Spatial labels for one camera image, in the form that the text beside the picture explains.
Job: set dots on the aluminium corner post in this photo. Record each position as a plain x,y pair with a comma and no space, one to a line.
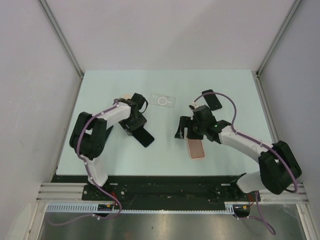
53,22
279,35

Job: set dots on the right aluminium corner post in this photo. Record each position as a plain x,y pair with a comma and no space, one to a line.
279,35

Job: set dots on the pink phone case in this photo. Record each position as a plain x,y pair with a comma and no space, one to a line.
195,149

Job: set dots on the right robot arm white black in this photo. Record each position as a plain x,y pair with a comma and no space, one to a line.
278,167

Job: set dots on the white slotted cable duct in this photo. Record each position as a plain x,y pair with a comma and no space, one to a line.
105,208

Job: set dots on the beige magsafe phone case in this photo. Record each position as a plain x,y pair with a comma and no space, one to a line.
127,96

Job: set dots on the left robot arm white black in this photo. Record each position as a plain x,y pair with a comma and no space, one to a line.
91,132

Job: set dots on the black phone far right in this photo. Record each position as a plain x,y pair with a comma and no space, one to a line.
212,100

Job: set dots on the left aluminium corner post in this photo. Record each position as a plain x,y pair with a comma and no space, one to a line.
53,22

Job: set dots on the clear magsafe phone case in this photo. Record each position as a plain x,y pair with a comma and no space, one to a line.
162,101

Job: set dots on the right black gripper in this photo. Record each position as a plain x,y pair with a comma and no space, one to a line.
186,122

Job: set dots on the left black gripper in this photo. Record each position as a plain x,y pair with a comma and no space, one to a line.
128,128

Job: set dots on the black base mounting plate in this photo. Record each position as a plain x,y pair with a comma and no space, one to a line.
163,190

